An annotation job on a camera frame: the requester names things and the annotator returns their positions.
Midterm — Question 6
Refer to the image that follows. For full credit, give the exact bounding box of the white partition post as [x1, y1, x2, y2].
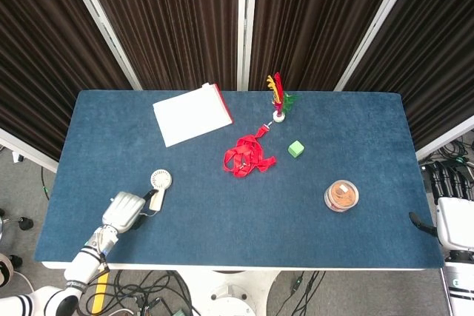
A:
[60, 0, 143, 91]
[238, 0, 259, 91]
[334, 0, 420, 92]

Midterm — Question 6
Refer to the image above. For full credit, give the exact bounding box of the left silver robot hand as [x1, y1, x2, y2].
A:
[101, 189, 158, 235]

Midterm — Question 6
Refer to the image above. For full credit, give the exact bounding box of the dark brown curtain panel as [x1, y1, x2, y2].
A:
[251, 0, 404, 91]
[79, 0, 245, 91]
[344, 0, 474, 151]
[0, 0, 135, 162]

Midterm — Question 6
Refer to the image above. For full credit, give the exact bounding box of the blue table cloth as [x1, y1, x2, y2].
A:
[33, 89, 444, 269]

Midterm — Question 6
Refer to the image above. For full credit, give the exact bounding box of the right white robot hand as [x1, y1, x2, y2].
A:
[408, 160, 474, 254]

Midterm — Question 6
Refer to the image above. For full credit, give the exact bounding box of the white pouch with red edge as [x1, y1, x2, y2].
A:
[152, 82, 234, 149]

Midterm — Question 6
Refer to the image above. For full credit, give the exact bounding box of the black cable with green plug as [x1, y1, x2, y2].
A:
[280, 270, 327, 316]

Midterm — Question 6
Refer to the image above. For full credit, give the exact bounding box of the black cable tangle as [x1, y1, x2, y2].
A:
[418, 133, 474, 171]

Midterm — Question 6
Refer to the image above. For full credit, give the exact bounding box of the clear jar of rubber bands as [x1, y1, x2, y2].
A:
[323, 179, 361, 214]

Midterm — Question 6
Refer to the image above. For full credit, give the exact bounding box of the black floor cable bundle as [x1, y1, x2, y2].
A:
[79, 269, 203, 316]

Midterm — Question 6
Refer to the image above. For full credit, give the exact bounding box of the black chair caster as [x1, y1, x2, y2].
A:
[0, 208, 35, 232]

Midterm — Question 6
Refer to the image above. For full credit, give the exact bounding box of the white handheld fan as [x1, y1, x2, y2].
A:
[149, 169, 173, 212]

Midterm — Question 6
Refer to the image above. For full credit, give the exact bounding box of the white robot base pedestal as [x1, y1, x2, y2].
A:
[177, 269, 283, 316]

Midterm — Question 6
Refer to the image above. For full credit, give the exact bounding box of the green foam cube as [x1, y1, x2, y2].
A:
[287, 140, 305, 159]

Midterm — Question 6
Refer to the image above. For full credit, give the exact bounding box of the feather shuttlecock with white base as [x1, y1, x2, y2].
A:
[266, 72, 301, 124]

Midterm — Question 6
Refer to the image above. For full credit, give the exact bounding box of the yellow bar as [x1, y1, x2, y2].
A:
[90, 271, 110, 315]

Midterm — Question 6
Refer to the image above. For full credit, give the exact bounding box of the white partition foot rail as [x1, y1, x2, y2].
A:
[0, 127, 59, 174]
[415, 114, 474, 162]

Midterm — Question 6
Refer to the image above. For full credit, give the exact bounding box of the red lanyard with metal clip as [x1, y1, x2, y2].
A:
[222, 122, 278, 179]

